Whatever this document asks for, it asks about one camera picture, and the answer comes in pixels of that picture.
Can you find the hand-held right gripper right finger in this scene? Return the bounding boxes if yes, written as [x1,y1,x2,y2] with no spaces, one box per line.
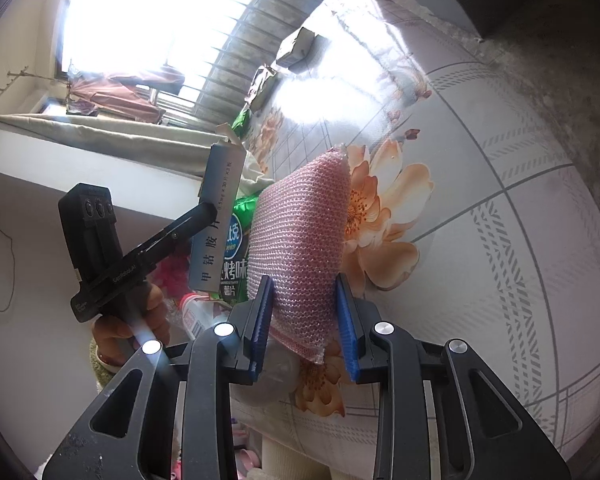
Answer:
[334,272,571,480]

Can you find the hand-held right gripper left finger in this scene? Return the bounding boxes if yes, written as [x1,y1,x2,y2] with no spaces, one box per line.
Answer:
[42,275,276,480]

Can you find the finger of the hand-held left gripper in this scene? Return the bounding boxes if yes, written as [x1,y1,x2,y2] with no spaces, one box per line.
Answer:
[140,201,219,261]

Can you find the grey box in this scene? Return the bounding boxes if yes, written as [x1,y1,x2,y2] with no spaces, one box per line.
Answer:
[189,122,248,293]

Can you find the pink mesh sponge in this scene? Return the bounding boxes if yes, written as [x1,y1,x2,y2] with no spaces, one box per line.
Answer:
[247,146,353,365]

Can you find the person's left hand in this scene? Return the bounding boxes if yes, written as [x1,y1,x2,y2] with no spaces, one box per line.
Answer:
[91,282,171,367]

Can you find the pink bag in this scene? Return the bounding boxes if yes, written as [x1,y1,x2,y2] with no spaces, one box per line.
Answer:
[160,255,196,302]

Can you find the green snack packet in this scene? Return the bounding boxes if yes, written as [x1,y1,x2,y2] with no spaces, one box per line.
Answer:
[220,195,262,307]

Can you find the white bottle strawberry label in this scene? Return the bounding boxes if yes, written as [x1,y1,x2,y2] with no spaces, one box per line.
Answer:
[179,292,301,407]

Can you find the beige curtain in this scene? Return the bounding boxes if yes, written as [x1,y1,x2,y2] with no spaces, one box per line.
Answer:
[0,112,222,179]

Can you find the small green packet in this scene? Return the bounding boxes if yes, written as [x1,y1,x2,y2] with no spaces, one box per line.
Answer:
[230,107,252,143]

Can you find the pink hanging clothes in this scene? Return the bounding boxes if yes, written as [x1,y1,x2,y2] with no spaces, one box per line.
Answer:
[67,62,186,123]

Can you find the small brown packet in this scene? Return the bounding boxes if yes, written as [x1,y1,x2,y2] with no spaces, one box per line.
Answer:
[249,64,282,112]

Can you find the metal window grille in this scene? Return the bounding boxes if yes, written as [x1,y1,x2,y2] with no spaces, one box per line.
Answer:
[195,0,361,126]

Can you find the floral plastic tablecloth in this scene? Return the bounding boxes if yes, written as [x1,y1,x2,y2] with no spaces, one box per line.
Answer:
[225,0,600,471]

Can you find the small cardboard box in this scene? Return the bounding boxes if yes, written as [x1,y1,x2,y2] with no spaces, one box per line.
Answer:
[275,27,322,72]

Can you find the wall hook rack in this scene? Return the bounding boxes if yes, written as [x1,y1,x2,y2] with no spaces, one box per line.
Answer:
[0,65,31,106]

